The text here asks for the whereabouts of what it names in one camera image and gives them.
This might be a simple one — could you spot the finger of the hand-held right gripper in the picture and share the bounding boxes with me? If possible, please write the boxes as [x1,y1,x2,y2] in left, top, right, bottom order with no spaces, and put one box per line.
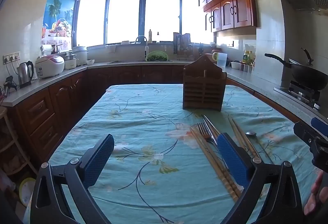
[294,116,328,146]

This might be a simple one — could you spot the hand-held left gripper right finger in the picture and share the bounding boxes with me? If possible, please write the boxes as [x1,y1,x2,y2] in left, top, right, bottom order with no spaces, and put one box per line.
[216,132,304,224]

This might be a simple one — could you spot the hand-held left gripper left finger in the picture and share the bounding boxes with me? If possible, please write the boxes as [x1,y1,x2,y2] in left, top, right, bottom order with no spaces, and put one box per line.
[30,134,115,224]

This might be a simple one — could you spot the wooden chopstick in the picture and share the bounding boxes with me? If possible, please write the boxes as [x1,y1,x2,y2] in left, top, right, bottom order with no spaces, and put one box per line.
[192,125,243,198]
[231,117,261,159]
[228,118,257,160]
[190,127,237,202]

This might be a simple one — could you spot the metal spoon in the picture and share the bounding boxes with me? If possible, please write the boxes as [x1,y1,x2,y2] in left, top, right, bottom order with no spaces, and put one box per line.
[245,131,274,165]

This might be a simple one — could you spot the metal fork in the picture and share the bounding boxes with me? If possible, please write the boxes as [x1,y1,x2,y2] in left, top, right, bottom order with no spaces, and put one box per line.
[197,123,218,146]

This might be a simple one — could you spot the metal knife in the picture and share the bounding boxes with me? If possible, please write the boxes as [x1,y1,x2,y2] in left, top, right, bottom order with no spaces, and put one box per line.
[202,114,230,171]

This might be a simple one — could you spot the wooden utensil holder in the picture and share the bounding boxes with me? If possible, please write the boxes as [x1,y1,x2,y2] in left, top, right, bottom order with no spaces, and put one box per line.
[182,55,228,112]

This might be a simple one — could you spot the dish rack with utensils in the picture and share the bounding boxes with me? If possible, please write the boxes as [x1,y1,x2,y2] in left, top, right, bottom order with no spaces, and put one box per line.
[173,32,193,58]

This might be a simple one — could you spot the person's right hand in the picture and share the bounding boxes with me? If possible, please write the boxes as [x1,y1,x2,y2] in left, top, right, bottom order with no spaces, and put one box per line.
[304,170,328,215]

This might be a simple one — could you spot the black wok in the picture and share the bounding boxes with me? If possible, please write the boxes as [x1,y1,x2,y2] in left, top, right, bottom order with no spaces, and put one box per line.
[265,47,328,91]

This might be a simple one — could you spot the teal floral tablecloth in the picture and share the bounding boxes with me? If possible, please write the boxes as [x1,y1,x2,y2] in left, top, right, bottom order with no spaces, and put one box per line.
[24,84,321,224]

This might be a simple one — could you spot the wooden base cabinets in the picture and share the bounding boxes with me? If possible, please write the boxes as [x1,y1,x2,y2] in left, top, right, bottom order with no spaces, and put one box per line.
[8,65,303,163]

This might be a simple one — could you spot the grey speckled countertop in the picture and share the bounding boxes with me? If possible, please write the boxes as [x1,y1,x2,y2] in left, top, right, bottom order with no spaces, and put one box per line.
[0,59,328,122]

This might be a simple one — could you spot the yellow rimmed plate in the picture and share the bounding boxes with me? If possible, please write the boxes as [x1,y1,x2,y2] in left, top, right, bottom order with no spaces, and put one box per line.
[19,177,36,207]

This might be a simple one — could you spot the wooden corner shelf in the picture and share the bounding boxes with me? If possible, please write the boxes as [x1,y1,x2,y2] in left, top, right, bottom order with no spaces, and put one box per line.
[0,106,39,177]

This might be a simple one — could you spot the yellow oil bottle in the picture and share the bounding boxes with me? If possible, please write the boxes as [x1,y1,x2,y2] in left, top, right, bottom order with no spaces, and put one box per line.
[248,44,256,66]

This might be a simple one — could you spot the green label oil bottle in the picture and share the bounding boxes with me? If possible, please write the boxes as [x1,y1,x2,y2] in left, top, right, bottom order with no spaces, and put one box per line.
[243,44,250,66]

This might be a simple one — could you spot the small white steamer pot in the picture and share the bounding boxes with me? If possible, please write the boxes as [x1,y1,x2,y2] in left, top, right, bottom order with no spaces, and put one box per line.
[64,51,79,70]

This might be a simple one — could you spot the white pink rice cooker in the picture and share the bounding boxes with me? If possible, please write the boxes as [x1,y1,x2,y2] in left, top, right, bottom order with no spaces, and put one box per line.
[34,54,65,79]

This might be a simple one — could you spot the large white cooker pot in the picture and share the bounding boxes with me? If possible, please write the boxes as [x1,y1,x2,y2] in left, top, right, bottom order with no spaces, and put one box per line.
[72,45,89,66]

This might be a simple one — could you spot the steel electric kettle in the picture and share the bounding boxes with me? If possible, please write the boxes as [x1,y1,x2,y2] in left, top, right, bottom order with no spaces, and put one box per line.
[17,61,34,89]

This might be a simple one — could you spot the green colander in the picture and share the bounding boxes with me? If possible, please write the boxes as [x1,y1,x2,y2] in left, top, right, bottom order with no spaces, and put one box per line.
[146,51,167,62]

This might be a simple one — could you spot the sink faucet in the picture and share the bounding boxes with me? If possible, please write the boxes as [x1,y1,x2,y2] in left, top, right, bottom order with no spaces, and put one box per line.
[135,35,150,61]

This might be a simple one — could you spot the paper towel roll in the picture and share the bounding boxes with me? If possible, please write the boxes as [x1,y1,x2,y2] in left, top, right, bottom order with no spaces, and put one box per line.
[41,44,53,57]

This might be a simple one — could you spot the kitchen window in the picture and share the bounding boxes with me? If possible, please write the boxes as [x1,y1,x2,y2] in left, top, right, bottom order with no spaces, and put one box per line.
[74,0,216,48]

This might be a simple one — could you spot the clear pitcher green handle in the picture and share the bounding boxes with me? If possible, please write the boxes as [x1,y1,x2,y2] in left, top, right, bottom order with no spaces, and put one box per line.
[212,52,228,69]

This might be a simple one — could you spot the black gadget with cables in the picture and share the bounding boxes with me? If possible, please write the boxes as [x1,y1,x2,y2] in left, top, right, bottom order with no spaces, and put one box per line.
[0,76,18,100]

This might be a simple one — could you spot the wall power outlets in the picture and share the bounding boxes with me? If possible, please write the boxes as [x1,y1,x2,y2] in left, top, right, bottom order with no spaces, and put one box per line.
[3,52,21,64]

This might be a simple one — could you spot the beach fruit wall poster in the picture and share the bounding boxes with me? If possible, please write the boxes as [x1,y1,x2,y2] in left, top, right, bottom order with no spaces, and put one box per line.
[42,0,76,51]

